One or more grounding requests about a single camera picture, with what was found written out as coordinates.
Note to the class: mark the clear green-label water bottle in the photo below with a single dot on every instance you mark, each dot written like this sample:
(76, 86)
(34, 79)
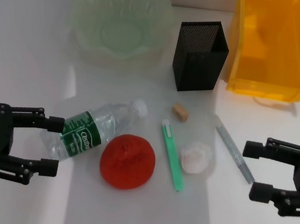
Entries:
(105, 117)

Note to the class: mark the black mesh pen holder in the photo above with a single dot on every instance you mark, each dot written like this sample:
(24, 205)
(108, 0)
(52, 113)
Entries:
(200, 69)

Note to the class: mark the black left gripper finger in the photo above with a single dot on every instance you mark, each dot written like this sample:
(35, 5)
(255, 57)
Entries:
(55, 124)
(48, 167)

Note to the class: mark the silver grey pen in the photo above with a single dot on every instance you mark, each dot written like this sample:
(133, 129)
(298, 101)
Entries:
(233, 148)

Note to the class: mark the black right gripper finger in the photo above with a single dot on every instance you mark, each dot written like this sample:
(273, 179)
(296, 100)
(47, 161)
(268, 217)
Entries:
(253, 150)
(261, 193)

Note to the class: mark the green pen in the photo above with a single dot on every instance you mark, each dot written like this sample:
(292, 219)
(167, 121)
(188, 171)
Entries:
(171, 161)

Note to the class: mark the pale green glass bowl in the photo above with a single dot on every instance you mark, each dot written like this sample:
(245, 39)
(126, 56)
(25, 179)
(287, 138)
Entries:
(96, 14)

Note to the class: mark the yellow plastic bin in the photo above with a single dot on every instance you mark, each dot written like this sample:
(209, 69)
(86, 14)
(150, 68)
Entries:
(271, 50)

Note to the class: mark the tan cork eraser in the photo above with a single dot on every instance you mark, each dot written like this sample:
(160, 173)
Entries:
(180, 112)

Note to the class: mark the white paper ball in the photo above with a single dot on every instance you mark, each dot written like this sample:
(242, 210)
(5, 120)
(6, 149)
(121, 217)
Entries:
(195, 158)

